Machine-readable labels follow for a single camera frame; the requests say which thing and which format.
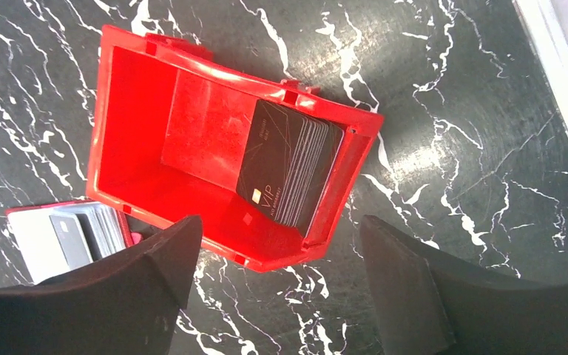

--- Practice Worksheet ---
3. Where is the red leather card holder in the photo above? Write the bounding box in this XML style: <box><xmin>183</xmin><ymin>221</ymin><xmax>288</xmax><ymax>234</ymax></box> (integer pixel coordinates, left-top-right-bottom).
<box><xmin>6</xmin><ymin>200</ymin><xmax>143</xmax><ymax>284</ymax></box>

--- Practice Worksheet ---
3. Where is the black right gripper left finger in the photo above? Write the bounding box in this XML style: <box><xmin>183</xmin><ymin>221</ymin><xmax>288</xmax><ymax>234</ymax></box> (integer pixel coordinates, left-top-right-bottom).
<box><xmin>0</xmin><ymin>215</ymin><xmax>203</xmax><ymax>354</ymax></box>

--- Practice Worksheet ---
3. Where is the red plastic bin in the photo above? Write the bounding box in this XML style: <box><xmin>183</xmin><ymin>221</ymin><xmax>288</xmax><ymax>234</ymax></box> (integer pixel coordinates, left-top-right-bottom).
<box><xmin>86</xmin><ymin>25</ymin><xmax>383</xmax><ymax>272</ymax></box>

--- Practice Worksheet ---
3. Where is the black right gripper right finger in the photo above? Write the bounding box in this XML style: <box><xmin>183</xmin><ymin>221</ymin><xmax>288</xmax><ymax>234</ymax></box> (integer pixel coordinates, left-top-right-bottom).
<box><xmin>359</xmin><ymin>215</ymin><xmax>568</xmax><ymax>354</ymax></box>

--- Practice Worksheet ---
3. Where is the stack of black cards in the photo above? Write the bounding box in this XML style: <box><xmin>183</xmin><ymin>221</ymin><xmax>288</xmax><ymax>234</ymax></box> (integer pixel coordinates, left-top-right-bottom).
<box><xmin>236</xmin><ymin>100</ymin><xmax>344</xmax><ymax>237</ymax></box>

